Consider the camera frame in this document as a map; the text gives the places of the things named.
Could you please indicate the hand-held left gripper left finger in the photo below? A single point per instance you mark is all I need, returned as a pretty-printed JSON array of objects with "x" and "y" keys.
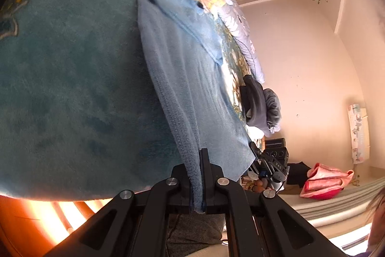
[{"x": 189, "y": 190}]

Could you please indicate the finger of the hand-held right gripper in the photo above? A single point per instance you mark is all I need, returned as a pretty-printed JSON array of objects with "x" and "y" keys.
[
  {"x": 258, "y": 172},
  {"x": 258, "y": 151}
]

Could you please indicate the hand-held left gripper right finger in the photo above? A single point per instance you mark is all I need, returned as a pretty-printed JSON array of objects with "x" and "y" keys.
[{"x": 203, "y": 181}]

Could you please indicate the blue fleece garment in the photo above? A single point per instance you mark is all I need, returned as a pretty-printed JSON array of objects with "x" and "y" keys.
[{"x": 192, "y": 88}]

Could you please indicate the black cloth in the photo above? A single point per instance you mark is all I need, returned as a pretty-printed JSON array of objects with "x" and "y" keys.
[{"x": 297, "y": 172}]

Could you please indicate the grey-blue garment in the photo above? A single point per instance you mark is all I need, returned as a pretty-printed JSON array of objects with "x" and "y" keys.
[{"x": 272, "y": 112}]

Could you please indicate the person's grey trousers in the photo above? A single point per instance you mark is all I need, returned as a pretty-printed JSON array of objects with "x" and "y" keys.
[{"x": 192, "y": 236}]

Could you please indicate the pink folded cloth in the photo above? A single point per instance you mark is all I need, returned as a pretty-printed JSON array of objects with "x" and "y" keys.
[{"x": 324, "y": 181}]

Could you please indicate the black garment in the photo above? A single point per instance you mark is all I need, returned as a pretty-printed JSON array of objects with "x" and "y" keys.
[{"x": 254, "y": 100}]

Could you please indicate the white windowsill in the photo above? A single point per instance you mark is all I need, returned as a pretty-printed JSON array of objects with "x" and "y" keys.
[{"x": 346, "y": 208}]

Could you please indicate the person's hair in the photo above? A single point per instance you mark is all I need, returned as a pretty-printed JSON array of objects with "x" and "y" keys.
[{"x": 377, "y": 214}]

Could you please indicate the floral light blue quilt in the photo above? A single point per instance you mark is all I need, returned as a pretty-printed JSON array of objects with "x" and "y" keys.
[{"x": 243, "y": 34}]

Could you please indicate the teal floral blanket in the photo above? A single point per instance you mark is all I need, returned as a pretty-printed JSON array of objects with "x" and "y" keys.
[{"x": 75, "y": 79}]

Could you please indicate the floral printed wall box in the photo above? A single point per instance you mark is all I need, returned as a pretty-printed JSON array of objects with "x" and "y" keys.
[{"x": 358, "y": 133}]

